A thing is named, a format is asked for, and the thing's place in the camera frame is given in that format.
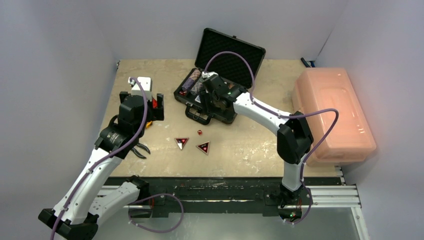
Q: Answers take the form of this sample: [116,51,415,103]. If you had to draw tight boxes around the translucent pink storage bin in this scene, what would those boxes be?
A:
[292,67,377,167]

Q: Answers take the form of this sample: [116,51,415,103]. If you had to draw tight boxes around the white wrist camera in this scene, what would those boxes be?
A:
[201,71,218,80]
[128,76,152,101]

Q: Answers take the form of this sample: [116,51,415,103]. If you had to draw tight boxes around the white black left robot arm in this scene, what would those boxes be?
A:
[38,91,164,240]

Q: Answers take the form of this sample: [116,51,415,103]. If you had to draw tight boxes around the yellow tape measure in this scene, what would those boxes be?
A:
[144,121,153,129]

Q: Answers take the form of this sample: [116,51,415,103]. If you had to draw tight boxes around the red black utility knife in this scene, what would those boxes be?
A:
[151,98,158,109]

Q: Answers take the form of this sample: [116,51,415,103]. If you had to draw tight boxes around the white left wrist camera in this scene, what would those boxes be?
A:
[128,76,152,101]

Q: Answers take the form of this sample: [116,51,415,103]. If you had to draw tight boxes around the black aluminium mounting rail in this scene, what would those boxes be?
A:
[96,177,362,220]

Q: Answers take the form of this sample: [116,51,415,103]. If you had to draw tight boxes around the black pliers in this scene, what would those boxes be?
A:
[130,142,152,160]

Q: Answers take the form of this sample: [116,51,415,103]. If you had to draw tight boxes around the blue orange poker chip stack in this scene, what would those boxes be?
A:
[190,81,203,96]

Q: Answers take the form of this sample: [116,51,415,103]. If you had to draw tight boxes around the blue object behind bin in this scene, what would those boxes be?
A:
[300,57,316,68]

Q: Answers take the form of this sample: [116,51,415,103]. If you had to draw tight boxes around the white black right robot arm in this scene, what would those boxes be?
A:
[200,72,314,204]

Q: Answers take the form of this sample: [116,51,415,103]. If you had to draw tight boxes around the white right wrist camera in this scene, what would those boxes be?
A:
[201,71,218,80]

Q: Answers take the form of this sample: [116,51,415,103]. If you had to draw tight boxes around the triangular dealer button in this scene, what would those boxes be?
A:
[196,141,211,155]
[174,137,190,150]

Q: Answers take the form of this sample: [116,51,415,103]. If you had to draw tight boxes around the black poker set case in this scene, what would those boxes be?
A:
[173,28,266,125]

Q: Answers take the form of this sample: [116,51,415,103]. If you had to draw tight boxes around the orange purple poker chip stack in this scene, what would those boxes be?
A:
[189,69,202,81]

